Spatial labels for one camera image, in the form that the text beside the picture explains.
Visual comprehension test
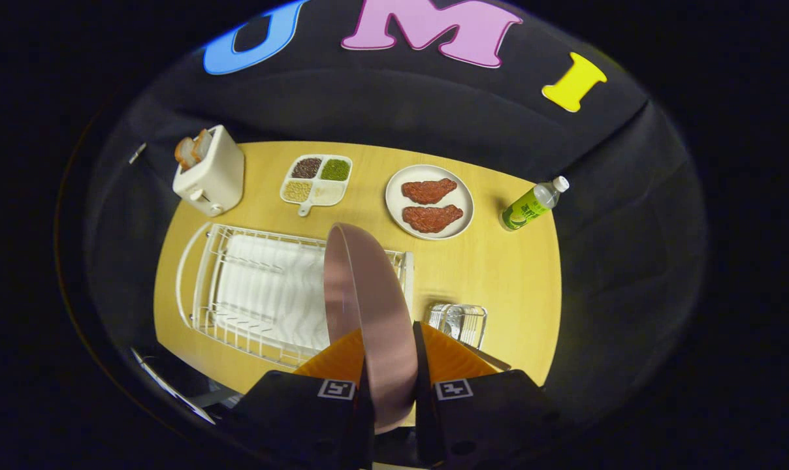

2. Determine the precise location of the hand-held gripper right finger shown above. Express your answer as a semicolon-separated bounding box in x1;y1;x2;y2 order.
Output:
412;321;566;470

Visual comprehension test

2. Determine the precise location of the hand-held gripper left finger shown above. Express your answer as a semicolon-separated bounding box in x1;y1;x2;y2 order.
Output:
228;328;377;470

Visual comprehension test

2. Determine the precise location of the pink plate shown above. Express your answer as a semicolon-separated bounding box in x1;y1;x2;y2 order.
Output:
323;223;419;435

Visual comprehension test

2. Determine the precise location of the silver wire basket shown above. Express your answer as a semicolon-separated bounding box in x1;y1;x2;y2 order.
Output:
427;303;488;350

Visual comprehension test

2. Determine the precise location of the white wire dish rack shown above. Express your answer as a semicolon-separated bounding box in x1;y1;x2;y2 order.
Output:
176;222;415;369

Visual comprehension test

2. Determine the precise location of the white round plate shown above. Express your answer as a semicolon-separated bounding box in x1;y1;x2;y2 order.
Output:
385;164;475;241

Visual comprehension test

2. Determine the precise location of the red meat piece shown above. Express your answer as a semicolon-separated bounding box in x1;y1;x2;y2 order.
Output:
402;204;464;234
401;178;458;205

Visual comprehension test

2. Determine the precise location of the green label drink bottle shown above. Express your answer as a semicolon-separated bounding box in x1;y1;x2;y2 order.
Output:
499;176;570;232

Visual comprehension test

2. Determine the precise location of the white divided grain tray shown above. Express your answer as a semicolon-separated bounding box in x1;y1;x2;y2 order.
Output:
280;154;354;217

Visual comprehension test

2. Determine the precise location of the white toaster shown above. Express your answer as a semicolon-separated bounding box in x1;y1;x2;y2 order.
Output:
172;125;246;217

